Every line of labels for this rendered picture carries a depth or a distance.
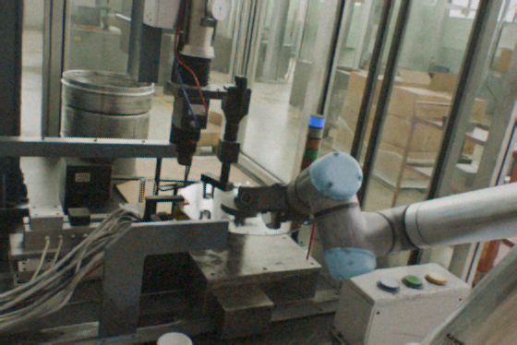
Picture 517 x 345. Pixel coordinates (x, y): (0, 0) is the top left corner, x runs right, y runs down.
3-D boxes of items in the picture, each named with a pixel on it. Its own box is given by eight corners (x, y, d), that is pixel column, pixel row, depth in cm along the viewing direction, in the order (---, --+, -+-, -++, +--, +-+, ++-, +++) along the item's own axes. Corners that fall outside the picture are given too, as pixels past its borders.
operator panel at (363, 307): (420, 315, 132) (435, 262, 128) (453, 341, 123) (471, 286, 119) (330, 331, 119) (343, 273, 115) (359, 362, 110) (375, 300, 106)
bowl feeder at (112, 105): (134, 162, 211) (142, 74, 200) (155, 190, 185) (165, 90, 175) (52, 162, 196) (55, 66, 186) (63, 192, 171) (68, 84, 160)
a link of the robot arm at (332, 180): (328, 206, 77) (312, 151, 79) (301, 219, 87) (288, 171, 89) (373, 196, 80) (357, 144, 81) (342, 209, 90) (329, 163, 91)
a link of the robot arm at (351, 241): (402, 263, 83) (382, 197, 85) (355, 277, 76) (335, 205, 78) (366, 271, 89) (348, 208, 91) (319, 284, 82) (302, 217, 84)
